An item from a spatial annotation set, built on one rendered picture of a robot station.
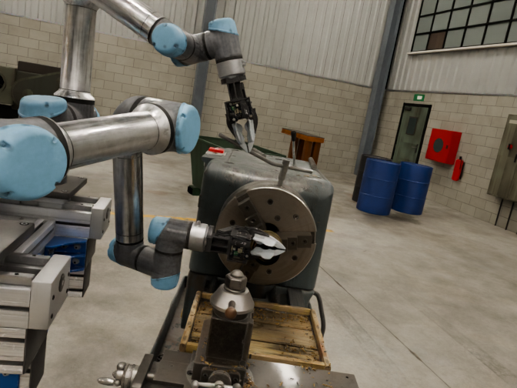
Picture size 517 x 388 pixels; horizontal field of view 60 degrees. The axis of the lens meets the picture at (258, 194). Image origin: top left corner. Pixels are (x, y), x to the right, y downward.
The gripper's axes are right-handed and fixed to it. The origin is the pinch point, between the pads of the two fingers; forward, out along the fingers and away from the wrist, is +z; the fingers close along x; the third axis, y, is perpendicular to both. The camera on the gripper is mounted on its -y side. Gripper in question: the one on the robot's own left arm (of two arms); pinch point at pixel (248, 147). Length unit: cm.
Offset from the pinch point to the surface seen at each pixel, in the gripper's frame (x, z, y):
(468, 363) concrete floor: 112, 185, -148
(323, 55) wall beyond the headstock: 200, -111, -1085
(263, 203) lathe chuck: 1.1, 17.6, -2.2
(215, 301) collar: -9, 20, 58
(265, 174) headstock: 3.3, 11.7, -20.6
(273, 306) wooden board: -1.9, 47.2, 5.8
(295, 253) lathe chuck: 7.8, 35.2, -2.5
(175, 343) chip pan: -43, 69, -26
